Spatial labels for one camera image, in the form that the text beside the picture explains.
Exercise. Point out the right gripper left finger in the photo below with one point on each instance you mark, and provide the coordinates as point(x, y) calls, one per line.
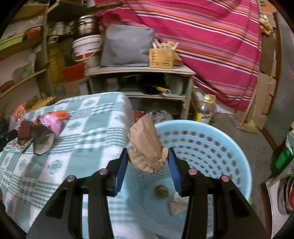
point(61, 217)

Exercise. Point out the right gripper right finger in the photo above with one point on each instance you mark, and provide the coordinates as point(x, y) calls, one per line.
point(233, 216)

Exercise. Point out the printed paper packet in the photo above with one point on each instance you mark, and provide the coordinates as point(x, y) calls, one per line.
point(22, 144)

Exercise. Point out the maroon scouring pad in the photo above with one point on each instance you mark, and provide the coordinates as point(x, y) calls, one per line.
point(24, 133)

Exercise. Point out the pink plastic wrapper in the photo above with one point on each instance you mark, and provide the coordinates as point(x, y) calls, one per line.
point(52, 122)

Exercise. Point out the orange plastic wrapper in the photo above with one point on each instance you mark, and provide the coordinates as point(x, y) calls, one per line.
point(61, 115)

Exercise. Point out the brown paper bag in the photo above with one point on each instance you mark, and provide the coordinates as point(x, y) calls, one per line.
point(147, 153)

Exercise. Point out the beige cloth mask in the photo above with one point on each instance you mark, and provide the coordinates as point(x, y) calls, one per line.
point(178, 204)

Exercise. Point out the yellow egg tray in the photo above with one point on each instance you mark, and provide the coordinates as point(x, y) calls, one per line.
point(41, 103)

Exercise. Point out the light blue plastic basket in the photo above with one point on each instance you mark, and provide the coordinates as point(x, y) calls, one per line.
point(142, 210)

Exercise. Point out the green checkered tablecloth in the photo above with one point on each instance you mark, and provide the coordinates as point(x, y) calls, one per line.
point(94, 134)

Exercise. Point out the red plastic basket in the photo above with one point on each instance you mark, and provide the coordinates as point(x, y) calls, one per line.
point(74, 73)

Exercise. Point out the yellow-capped oil bottle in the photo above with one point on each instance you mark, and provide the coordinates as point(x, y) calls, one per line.
point(205, 109)

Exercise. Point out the green plastic tray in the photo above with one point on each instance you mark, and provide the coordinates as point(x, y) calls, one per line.
point(11, 41)

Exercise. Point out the large oil jug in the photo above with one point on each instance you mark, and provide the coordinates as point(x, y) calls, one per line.
point(56, 60)

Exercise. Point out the white plastic bucket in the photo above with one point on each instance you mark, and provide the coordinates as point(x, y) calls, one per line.
point(86, 47)

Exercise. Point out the low wooden cabinet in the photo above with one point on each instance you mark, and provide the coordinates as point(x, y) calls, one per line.
point(153, 88)

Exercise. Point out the steel cooking pot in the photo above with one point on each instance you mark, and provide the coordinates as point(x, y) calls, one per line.
point(86, 25)

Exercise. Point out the grey fabric cover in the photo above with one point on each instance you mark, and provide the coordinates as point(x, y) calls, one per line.
point(127, 46)

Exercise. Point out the yellow utensil basket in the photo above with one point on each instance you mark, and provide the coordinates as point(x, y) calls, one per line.
point(162, 54)

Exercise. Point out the striped magenta curtain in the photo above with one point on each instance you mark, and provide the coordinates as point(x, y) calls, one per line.
point(219, 40)

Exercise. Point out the wooden wall shelf unit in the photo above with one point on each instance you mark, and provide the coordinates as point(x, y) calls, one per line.
point(24, 65)

